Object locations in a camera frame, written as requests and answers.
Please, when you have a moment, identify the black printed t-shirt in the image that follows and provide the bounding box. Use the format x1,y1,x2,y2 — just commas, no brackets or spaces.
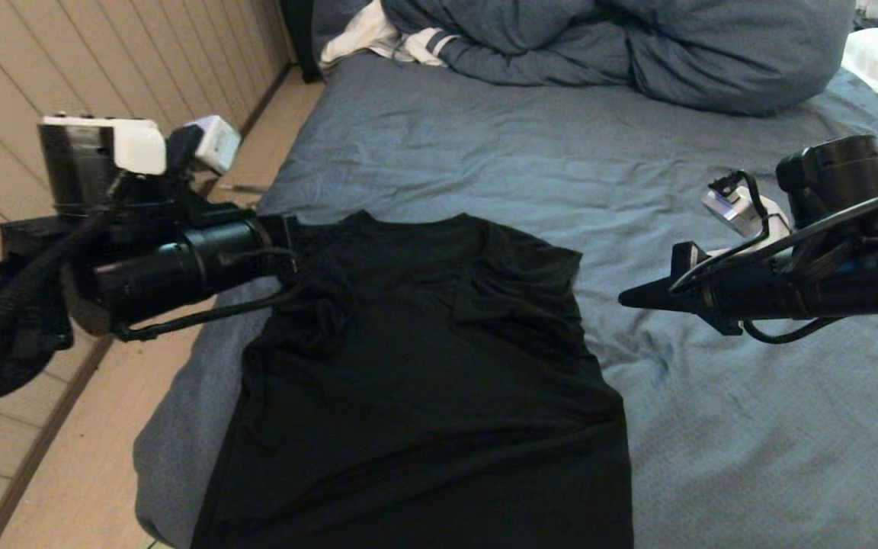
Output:
191,212,636,549

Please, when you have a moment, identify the black bedside furniture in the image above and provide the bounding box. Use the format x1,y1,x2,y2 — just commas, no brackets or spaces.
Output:
279,0,323,83

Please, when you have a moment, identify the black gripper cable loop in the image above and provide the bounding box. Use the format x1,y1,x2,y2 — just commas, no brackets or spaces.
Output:
114,248,306,342
742,315,840,345

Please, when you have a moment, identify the black right gripper cable loop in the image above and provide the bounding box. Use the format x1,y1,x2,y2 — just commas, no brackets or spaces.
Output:
742,315,840,345

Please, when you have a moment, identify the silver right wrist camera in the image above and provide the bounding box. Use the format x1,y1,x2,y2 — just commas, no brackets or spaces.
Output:
700,170,793,256

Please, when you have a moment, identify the blue bunched duvet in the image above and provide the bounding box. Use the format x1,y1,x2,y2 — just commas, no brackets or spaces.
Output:
378,0,857,117

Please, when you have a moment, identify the bed with blue sheet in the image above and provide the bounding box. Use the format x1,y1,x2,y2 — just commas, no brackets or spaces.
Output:
133,52,878,549

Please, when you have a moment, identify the black left gripper cable loop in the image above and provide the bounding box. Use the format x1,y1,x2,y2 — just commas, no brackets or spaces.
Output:
114,248,306,342

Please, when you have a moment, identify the white striped garment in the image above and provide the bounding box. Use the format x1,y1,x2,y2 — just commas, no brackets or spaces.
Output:
320,0,459,68

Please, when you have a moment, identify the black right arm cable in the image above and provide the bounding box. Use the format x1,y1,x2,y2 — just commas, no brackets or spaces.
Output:
668,185,878,297

